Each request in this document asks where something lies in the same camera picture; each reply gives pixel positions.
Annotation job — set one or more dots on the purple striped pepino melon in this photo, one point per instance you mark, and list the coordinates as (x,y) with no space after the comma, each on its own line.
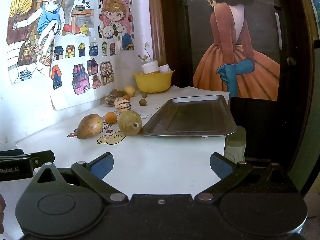
(109,100)

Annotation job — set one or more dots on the girl with teddy drawing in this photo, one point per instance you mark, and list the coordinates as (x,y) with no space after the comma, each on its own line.
(115,12)

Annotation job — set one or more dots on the white labelled jar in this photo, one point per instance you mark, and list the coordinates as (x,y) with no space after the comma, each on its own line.
(150,67)

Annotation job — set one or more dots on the pale striped pepino melon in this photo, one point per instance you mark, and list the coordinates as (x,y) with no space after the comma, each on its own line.
(122,104)

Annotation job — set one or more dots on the metal door knob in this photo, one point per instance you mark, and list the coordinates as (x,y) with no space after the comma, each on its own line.
(290,60)

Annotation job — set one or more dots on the colourful houses drawing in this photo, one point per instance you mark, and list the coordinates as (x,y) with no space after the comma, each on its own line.
(82,62)

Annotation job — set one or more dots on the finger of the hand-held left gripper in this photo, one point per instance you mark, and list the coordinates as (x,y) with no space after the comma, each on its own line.
(42,158)
(11,152)

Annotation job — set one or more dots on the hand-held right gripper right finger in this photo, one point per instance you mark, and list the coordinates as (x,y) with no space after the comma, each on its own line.
(220,166)

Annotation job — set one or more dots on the yellow scalloped bowl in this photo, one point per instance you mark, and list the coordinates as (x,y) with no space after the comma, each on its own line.
(152,82)

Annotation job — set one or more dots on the brown yellow mango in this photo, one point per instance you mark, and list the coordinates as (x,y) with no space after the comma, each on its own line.
(89,126)

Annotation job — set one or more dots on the orange dress lady poster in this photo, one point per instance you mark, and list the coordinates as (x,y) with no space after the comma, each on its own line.
(225,42)

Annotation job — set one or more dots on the brown kiwi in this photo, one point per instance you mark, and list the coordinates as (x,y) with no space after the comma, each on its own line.
(116,92)

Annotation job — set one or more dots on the metal tray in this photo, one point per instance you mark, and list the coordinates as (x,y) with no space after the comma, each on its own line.
(190,117)

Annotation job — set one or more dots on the brown wooden frame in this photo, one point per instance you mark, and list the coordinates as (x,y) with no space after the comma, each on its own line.
(156,17)

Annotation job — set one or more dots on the white printed table cover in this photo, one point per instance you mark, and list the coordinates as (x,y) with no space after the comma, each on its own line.
(155,160)

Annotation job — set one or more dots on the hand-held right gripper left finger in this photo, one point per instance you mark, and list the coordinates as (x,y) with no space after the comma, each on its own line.
(103,165)

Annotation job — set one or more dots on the translucent plastic container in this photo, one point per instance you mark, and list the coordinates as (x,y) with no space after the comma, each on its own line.
(236,145)

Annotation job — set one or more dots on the person's left hand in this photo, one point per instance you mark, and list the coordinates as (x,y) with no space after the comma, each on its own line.
(2,205)

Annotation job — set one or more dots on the boy with fan drawing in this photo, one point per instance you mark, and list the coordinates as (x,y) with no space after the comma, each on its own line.
(47,17)

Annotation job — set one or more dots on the yellow green guava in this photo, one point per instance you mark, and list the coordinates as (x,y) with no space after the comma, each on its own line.
(129,123)

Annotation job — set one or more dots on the yellow lemon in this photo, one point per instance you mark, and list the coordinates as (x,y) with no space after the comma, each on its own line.
(130,91)

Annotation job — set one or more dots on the small orange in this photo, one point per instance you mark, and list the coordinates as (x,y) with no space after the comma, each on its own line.
(126,97)
(110,117)

